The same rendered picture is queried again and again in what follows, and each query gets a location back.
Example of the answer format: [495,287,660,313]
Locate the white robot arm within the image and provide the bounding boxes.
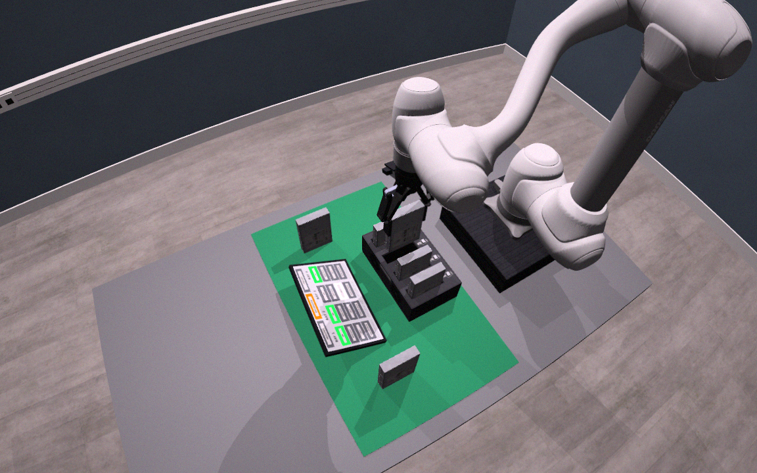
[382,0,752,271]

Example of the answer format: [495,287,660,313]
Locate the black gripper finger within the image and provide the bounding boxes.
[415,186,435,221]
[377,185,411,237]

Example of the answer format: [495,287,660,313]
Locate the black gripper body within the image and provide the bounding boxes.
[394,166,422,196]

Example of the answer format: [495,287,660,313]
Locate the black-framed status screen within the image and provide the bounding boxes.
[288,259,387,357]

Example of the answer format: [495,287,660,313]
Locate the green flat mat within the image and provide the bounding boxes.
[251,182,519,456]

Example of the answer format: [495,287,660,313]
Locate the grey hard drive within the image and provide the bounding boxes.
[373,222,386,247]
[407,262,446,298]
[296,208,333,253]
[384,200,425,252]
[395,245,432,281]
[378,346,421,389]

